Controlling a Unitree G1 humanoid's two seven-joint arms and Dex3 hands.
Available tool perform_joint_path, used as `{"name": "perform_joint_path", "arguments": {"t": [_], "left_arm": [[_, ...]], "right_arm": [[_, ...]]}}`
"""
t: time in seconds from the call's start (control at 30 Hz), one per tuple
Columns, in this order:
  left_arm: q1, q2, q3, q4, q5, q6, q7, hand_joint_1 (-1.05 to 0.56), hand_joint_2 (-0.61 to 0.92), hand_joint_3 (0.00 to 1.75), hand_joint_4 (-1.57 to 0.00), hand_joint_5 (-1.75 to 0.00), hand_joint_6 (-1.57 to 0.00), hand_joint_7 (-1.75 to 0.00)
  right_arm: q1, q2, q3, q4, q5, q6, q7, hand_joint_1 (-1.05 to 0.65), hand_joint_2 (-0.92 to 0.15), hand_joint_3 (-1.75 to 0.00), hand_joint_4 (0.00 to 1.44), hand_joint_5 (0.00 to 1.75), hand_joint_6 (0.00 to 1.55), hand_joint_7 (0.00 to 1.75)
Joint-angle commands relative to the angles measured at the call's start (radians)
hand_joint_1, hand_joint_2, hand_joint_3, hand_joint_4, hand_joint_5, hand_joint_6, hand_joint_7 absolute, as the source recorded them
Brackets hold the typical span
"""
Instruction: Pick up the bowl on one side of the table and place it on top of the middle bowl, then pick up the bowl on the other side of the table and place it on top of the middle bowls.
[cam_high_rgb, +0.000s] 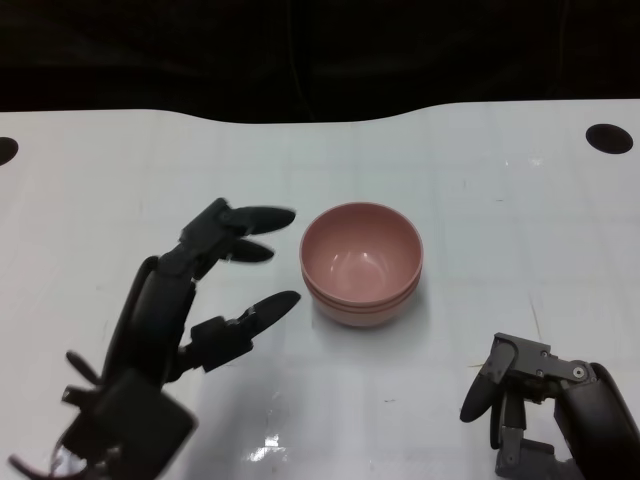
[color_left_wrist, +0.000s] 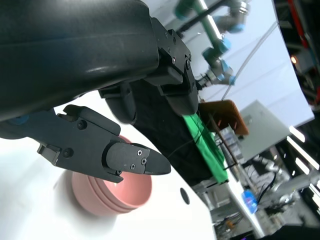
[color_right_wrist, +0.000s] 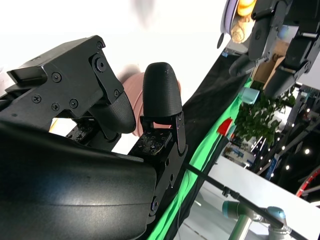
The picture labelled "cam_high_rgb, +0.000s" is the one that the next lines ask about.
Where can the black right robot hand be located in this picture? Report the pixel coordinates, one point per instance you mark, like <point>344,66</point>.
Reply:
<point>590,420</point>

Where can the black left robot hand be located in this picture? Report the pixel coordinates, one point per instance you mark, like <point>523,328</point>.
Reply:
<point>150,310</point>

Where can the pink plastic bowl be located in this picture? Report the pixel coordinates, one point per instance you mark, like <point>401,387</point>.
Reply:
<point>362,317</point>
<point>360,250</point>
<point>360,303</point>

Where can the thin tan straw fibre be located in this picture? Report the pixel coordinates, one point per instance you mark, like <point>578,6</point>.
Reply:
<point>535,320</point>

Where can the small orange-tan debris strip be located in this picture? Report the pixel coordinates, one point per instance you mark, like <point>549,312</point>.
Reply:
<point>477,365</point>

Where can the black round table grommet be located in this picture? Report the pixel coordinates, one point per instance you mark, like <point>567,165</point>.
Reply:
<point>6,151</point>
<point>609,139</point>

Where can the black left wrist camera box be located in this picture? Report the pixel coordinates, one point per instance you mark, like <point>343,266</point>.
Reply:
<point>135,420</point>

